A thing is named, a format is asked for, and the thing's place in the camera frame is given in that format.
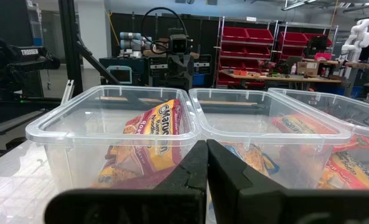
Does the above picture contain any dark red Maruchan noodle packet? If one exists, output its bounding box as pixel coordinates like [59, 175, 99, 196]
[90, 144, 160, 189]
[123, 98, 185, 175]
[112, 164, 180, 190]

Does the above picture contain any metal wire shelf rack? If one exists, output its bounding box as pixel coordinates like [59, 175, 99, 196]
[277, 21, 340, 62]
[213, 16, 279, 88]

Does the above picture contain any cardboard box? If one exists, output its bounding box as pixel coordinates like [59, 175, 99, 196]
[297, 61, 319, 77]

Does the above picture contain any blue Maruchan noodle packet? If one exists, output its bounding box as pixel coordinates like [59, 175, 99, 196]
[221, 141, 281, 184]

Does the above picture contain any teal-framed tablet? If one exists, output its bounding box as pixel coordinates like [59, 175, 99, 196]
[105, 64, 134, 85]

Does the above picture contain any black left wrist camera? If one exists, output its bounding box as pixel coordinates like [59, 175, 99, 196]
[168, 33, 193, 54]

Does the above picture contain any clear plastic bin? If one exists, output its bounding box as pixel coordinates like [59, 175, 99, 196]
[267, 86, 369, 190]
[24, 85, 202, 192]
[189, 87, 353, 190]

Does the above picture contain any wooden workbench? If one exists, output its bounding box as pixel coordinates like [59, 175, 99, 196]
[220, 70, 342, 85]

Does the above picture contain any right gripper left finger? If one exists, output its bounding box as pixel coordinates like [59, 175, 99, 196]
[44, 139, 209, 224]

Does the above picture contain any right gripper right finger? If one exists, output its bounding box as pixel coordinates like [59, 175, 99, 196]
[206, 139, 369, 224]

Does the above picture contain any orange Maruchan noodle packet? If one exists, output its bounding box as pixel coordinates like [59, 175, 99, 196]
[316, 151, 369, 190]
[271, 112, 369, 153]

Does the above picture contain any black aluminium table frame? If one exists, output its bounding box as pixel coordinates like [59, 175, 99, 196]
[58, 0, 123, 98]

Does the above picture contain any red storage bin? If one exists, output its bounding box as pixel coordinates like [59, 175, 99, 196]
[248, 45, 274, 59]
[218, 58, 246, 70]
[222, 26, 250, 42]
[220, 43, 249, 58]
[279, 30, 309, 47]
[245, 27, 274, 44]

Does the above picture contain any yellow hanging cable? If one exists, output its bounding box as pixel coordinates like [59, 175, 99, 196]
[105, 11, 119, 47]

